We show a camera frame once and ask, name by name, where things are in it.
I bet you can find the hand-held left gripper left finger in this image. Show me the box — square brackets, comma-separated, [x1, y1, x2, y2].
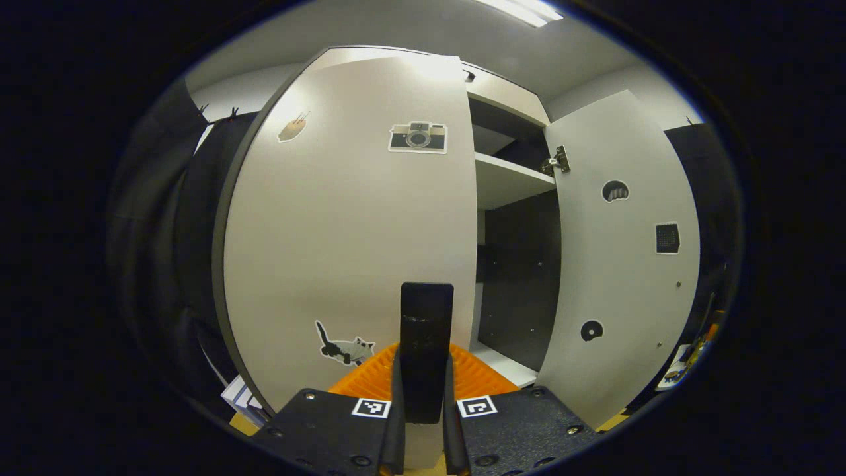
[254, 342, 405, 476]

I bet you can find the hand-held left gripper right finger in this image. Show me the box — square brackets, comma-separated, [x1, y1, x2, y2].
[442, 344, 599, 476]

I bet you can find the beige cabinet door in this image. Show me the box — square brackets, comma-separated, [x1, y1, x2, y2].
[534, 89, 701, 430]
[223, 56, 478, 470]

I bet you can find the beige double-door shoe cabinet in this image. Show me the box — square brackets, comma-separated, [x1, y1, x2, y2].
[211, 45, 562, 417]

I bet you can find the large ceiling light panel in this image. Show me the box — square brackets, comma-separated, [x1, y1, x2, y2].
[473, 0, 564, 28]

